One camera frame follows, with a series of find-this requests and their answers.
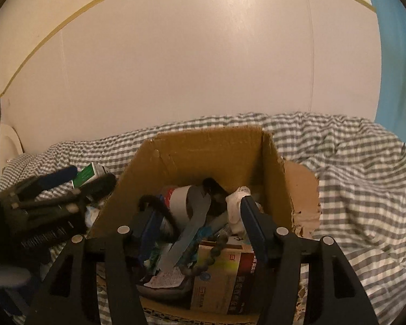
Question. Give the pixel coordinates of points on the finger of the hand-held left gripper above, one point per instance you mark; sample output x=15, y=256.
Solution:
x=54, y=177
x=98, y=186

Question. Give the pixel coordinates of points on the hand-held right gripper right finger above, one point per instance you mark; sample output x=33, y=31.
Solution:
x=253, y=223

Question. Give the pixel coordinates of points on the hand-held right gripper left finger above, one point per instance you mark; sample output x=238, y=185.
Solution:
x=152, y=230

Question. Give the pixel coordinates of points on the green and white box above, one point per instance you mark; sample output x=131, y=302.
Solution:
x=84, y=176

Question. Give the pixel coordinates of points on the white cloth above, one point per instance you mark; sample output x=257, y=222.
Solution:
x=235, y=206

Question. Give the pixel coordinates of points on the grey tape roll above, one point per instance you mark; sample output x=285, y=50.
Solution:
x=181, y=206

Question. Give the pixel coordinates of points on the brown cardboard box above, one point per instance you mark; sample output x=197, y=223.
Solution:
x=203, y=155

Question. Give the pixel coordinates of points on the pale blue packet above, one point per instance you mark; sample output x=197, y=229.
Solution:
x=93, y=215

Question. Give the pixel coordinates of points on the white scalloped board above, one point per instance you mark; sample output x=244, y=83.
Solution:
x=10, y=145

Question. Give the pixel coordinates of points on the black plastic object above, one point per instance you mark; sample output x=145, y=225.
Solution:
x=216, y=193

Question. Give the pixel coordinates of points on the brown paper box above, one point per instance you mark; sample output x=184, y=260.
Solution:
x=223, y=277

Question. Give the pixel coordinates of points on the grey checked bed sheet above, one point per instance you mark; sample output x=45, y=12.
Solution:
x=352, y=176

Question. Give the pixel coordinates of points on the blue curtain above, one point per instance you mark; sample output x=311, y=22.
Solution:
x=399, y=74

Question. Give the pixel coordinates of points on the gold wall trim strip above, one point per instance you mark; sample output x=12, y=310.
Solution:
x=368, y=5

